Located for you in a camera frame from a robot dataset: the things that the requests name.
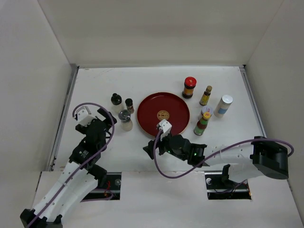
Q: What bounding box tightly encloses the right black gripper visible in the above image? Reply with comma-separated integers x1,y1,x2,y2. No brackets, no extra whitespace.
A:
143,130,187,161

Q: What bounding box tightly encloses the clear lid white spice jar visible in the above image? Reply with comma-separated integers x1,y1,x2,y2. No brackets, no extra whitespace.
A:
118,109,133,131

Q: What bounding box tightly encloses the black cap salt grinder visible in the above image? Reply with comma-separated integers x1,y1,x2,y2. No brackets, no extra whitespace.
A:
111,93,124,114

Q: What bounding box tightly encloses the small dark pepper shaker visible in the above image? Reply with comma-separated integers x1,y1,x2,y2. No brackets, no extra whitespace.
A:
125,98,134,114

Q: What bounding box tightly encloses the green label chili sauce bottle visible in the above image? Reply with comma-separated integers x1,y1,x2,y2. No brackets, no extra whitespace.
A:
194,112,211,135

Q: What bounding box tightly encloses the small yellow label bottle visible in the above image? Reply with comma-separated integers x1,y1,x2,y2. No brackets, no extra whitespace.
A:
199,85,212,106

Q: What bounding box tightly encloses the red lid sauce jar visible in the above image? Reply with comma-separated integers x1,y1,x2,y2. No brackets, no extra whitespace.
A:
182,76,197,99

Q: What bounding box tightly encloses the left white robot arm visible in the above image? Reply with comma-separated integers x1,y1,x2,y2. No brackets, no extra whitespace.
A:
20,103,117,228

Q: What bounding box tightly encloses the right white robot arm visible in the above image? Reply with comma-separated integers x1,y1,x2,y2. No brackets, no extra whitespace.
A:
143,134,294,188

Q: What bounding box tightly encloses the round red lacquer tray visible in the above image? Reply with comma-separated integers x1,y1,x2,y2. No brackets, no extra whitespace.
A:
137,92,190,137

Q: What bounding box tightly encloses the short jar colourful lid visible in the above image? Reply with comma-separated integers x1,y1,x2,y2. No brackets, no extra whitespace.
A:
198,105,213,120

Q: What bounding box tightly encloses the white blue label canister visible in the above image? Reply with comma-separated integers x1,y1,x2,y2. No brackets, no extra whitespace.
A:
213,95,233,118

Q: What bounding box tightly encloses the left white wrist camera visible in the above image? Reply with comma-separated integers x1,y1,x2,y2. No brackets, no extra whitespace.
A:
74,105,95,127

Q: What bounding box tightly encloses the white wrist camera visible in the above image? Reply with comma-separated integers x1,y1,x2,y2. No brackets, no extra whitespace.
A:
74,105,95,127
157,119,172,141

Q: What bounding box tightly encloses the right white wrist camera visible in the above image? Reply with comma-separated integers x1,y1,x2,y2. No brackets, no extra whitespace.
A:
157,119,172,141

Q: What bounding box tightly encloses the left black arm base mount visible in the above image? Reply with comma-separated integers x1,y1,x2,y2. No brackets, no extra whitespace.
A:
82,172,122,202

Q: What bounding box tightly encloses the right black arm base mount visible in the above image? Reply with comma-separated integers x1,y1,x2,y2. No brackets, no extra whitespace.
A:
205,172,251,200

